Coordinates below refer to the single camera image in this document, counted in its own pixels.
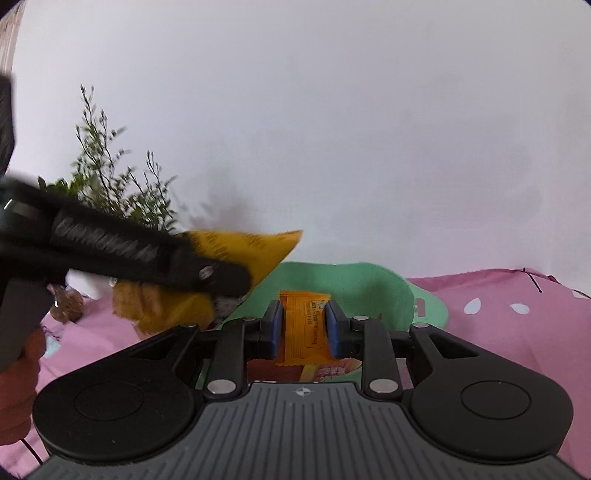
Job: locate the small orange snack packet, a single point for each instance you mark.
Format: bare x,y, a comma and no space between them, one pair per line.
304,323

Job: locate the large yellow snack bag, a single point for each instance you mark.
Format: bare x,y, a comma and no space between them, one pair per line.
258,251

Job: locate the plant in glass vase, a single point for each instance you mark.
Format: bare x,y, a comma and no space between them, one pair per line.
69,307

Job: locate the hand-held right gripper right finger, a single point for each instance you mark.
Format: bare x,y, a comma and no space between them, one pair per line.
333,330

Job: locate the pink printed tablecloth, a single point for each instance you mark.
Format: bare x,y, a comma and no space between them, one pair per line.
508,341

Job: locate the person's left hand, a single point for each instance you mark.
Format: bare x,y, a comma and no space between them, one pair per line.
21,397

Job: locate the plant in white pot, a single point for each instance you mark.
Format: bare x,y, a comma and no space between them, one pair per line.
147,207

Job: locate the peach snack packet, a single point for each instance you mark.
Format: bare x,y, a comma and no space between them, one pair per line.
332,371

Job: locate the green plastic bowl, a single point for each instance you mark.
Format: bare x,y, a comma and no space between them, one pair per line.
369,295

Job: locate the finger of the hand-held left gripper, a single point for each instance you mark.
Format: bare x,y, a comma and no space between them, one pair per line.
217,277

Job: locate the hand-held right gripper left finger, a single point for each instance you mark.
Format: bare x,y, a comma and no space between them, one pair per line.
276,330

